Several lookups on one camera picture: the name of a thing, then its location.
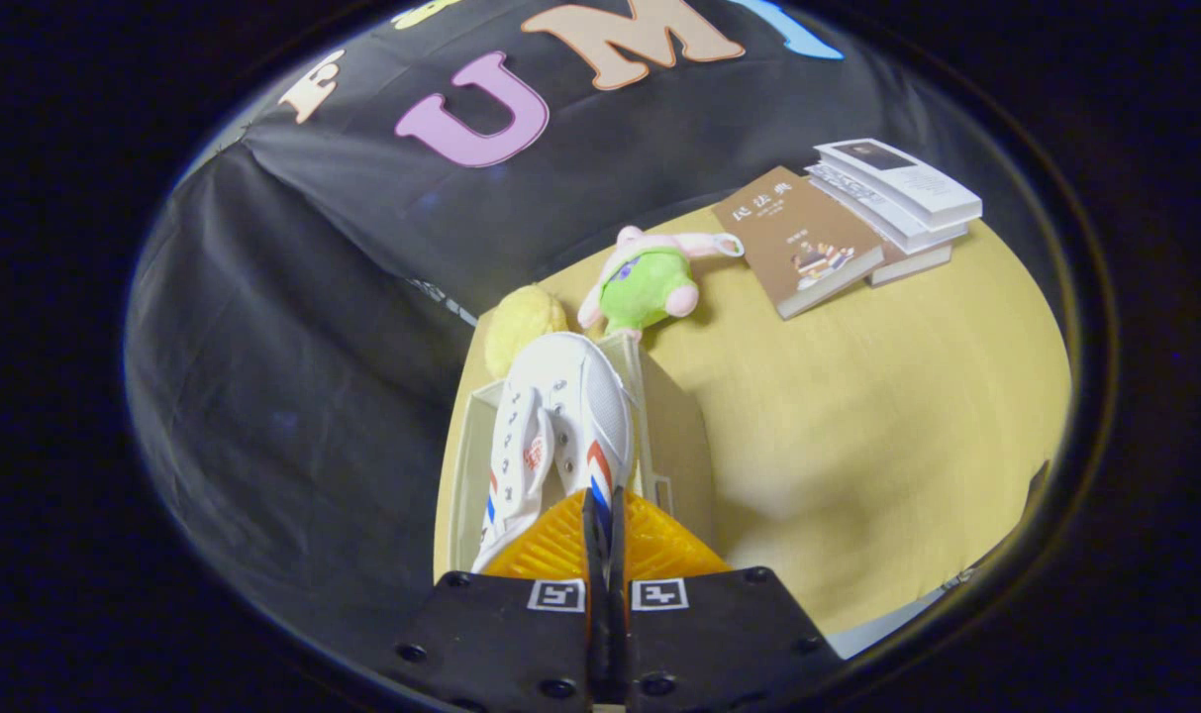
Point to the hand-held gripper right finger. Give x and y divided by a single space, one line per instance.
719 644

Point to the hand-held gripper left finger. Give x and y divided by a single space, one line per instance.
501 644

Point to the cream storage box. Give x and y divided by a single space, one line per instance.
464 475

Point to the white canvas shoe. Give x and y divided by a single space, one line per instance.
580 376

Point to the yellow plush ball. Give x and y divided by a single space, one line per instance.
521 322

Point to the white patterned strip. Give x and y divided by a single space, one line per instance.
442 297

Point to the pink plush toy green shirt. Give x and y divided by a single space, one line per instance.
650 287

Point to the brown cover book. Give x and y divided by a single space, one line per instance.
798 243

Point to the grey patterned white book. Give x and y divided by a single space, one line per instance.
848 198

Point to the white book with dark photo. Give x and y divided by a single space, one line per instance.
907 183

